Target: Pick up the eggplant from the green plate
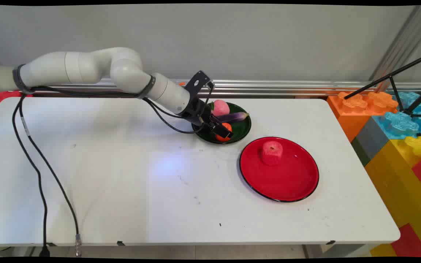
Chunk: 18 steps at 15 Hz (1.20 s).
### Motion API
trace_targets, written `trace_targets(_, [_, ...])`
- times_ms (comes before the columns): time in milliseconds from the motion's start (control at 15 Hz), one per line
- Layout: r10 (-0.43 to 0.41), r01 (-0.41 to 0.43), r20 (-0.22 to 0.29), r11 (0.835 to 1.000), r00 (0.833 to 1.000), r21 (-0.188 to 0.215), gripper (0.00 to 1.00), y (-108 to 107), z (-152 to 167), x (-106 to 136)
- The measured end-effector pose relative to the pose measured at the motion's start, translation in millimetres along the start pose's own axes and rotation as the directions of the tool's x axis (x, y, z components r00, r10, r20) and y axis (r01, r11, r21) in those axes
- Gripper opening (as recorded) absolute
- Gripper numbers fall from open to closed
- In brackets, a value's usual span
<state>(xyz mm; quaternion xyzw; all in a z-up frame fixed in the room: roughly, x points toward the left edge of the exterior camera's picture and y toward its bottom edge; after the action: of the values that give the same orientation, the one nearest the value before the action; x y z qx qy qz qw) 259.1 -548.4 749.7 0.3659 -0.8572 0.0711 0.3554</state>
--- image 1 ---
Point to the dark green round plate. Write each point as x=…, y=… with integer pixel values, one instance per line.
x=240, y=129

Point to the aluminium rail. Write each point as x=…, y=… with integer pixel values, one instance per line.
x=287, y=87

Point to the red round plate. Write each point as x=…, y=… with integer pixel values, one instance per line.
x=291, y=179

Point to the dark green giant toy block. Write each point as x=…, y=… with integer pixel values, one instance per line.
x=360, y=151

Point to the orange giant toy block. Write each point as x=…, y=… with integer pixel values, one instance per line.
x=353, y=113

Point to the red toy apple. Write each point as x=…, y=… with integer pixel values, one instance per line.
x=272, y=153

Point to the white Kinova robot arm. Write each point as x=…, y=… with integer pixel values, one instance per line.
x=86, y=67

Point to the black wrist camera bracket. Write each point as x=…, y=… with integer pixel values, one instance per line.
x=198, y=82

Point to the orange toy fruit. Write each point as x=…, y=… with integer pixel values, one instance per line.
x=221, y=138

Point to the yellow giant toy block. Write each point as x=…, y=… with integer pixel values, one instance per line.
x=397, y=175

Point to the blue giant toy block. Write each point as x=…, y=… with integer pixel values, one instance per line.
x=400, y=124

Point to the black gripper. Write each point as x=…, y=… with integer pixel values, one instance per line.
x=197, y=109

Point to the grey giant toy block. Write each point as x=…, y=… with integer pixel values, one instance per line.
x=373, y=140

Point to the black tripod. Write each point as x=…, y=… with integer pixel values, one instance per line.
x=397, y=73

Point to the pink toy peach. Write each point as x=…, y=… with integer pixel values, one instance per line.
x=220, y=107

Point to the purple toy eggplant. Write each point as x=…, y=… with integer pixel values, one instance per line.
x=236, y=117

